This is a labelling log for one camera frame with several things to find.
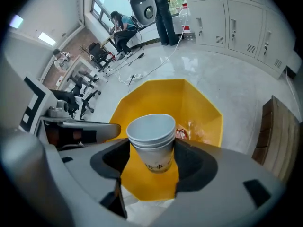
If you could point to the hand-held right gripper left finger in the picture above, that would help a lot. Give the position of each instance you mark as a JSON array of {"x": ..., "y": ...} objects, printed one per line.
[{"x": 80, "y": 171}]

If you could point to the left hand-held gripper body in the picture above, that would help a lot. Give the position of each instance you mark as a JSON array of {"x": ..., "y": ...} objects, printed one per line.
[{"x": 48, "y": 96}]

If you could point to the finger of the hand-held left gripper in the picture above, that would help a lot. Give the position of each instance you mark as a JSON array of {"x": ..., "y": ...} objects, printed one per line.
[{"x": 109, "y": 131}]

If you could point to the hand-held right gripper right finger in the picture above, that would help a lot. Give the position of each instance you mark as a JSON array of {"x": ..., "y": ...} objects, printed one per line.
[{"x": 225, "y": 174}]

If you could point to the white paper cups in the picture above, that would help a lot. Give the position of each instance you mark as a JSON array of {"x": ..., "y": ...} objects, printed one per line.
[{"x": 151, "y": 129}]

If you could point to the black office chair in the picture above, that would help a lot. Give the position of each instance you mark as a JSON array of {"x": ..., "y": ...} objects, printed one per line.
[
  {"x": 88, "y": 100},
  {"x": 64, "y": 98},
  {"x": 98, "y": 53}
]

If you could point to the white desk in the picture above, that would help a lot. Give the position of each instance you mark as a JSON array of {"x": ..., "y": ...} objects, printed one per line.
[{"x": 78, "y": 65}]

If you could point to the rectangular ceiling light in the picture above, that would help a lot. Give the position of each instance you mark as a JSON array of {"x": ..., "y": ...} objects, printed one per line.
[
  {"x": 16, "y": 21},
  {"x": 47, "y": 38}
]

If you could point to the red snack packet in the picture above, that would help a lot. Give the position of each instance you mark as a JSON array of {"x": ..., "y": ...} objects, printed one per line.
[{"x": 181, "y": 133}]

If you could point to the white power strip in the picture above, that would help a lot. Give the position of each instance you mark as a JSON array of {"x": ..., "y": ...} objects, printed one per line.
[{"x": 135, "y": 76}]

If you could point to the brown wooden pallet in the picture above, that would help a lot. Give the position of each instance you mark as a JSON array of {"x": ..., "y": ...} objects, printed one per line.
[{"x": 277, "y": 138}]

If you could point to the white and black robot shell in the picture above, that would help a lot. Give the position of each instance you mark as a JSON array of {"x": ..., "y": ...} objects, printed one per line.
[{"x": 142, "y": 6}]

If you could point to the large red-capped water bottle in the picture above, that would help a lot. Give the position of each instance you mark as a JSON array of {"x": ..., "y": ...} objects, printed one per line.
[{"x": 185, "y": 15}]

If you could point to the grey metal locker cabinet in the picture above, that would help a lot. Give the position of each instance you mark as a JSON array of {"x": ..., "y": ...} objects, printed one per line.
[{"x": 241, "y": 20}]

